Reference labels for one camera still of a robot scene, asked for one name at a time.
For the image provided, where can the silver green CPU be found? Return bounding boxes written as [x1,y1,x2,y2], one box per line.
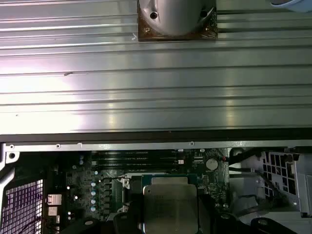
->
[140,174,199,234]

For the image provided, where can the green motherboard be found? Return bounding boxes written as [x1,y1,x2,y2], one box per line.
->
[64,148,231,234]

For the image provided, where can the brown square base plate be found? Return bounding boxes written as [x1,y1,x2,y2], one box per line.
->
[136,0,218,42]

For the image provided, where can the silver coin cell battery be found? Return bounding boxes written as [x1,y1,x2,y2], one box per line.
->
[206,157,219,171]

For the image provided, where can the black PC case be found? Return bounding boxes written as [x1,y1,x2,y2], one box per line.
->
[0,131,312,234]

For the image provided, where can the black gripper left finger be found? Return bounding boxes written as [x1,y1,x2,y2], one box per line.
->
[59,201,145,234]

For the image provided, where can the CPU socket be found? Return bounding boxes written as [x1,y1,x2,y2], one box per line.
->
[117,173,210,214]

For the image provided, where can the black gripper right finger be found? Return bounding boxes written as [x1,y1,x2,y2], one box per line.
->
[196,194,294,234]

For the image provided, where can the silver metal drive cage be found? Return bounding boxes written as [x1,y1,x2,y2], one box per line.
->
[229,148,312,220]

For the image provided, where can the RAM slot with white clips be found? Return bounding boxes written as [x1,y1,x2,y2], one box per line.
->
[92,161,184,167]
[92,150,184,156]

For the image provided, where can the RAM slot with black clips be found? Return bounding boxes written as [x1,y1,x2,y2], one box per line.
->
[92,166,184,173]
[92,156,184,162]

